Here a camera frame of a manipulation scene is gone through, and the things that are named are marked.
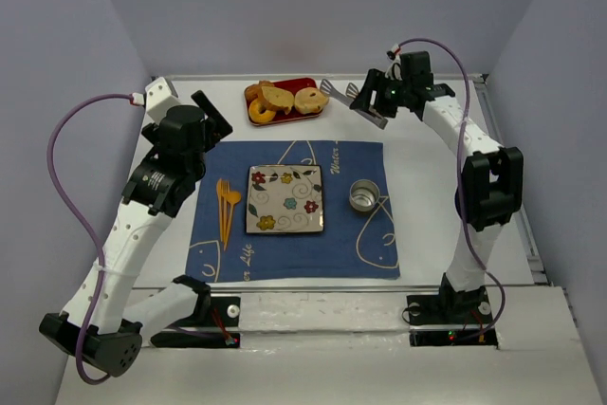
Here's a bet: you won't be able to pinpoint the pale speckled bagel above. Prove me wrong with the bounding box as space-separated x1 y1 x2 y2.
294 87 329 115

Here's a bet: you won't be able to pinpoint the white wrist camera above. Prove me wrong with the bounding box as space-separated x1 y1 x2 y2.
129 77 181 124
385 45 402 81

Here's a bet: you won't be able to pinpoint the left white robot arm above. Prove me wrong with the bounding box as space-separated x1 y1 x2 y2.
39 99 232 385

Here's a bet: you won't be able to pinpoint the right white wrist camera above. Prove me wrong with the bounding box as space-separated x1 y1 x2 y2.
385 45 402 81

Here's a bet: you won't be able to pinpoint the square floral ceramic plate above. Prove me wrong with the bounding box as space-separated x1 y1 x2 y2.
245 164 324 235

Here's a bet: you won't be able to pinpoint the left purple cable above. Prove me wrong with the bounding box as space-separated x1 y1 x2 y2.
46 93 137 383

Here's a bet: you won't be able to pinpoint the metal tongs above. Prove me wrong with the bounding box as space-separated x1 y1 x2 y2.
320 79 388 130

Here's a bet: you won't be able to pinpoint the blue cloth placemat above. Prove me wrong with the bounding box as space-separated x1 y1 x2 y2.
186 140 400 283

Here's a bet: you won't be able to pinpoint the brown croissant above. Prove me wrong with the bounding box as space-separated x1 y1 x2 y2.
244 81 274 102

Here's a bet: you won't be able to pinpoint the red rectangular tray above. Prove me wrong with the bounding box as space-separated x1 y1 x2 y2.
245 78 328 126

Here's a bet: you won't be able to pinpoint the yellow glazed donut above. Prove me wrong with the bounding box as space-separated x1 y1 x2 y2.
248 99 276 124

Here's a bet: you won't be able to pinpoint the sliced bread loaf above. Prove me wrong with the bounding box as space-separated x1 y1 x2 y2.
257 85 295 115

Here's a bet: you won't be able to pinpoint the orange plastic fork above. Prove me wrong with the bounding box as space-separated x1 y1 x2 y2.
220 179 230 242

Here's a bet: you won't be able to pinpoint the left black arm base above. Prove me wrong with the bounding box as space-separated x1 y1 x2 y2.
149 295 241 349

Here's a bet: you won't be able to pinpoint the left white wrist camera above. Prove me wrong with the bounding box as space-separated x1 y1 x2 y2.
129 77 181 124

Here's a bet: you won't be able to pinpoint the small metal cup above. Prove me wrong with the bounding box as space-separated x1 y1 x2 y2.
349 179 380 212

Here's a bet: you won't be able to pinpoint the orange plastic spoon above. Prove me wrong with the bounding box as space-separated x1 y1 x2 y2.
224 190 242 249

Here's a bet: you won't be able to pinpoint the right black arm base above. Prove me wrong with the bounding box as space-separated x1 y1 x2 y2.
401 294 499 348

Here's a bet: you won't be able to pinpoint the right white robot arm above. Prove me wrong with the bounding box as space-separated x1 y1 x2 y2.
346 51 524 329

